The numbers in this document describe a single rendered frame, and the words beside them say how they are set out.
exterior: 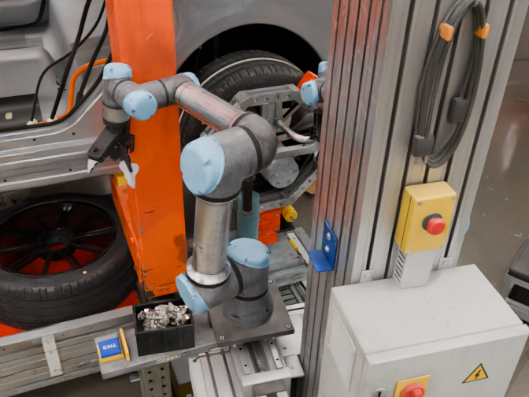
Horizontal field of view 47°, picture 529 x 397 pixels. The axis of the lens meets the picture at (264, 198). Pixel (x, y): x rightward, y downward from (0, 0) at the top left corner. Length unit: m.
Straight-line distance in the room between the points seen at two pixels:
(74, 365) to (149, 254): 0.63
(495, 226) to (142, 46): 2.55
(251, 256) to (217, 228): 0.23
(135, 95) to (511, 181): 3.07
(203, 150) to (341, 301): 0.42
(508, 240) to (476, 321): 2.42
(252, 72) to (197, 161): 1.11
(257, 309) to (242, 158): 0.56
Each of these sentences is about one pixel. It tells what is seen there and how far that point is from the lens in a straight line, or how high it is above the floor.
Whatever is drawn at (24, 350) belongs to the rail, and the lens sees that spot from 2.46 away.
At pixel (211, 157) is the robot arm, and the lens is 1.26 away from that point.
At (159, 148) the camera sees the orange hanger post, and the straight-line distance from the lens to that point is 1.91.
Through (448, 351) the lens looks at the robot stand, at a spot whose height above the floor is 1.22.
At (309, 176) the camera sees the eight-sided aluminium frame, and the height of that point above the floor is 0.71.
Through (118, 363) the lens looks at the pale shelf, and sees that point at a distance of 2.18.
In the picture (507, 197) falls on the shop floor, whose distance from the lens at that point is 4.05.
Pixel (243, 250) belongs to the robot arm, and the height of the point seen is 1.05.
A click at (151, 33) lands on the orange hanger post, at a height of 1.50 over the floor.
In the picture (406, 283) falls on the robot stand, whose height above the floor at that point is 1.24.
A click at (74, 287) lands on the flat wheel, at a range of 2.42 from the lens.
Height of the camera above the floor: 2.09
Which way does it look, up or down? 35 degrees down
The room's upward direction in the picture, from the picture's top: 2 degrees clockwise
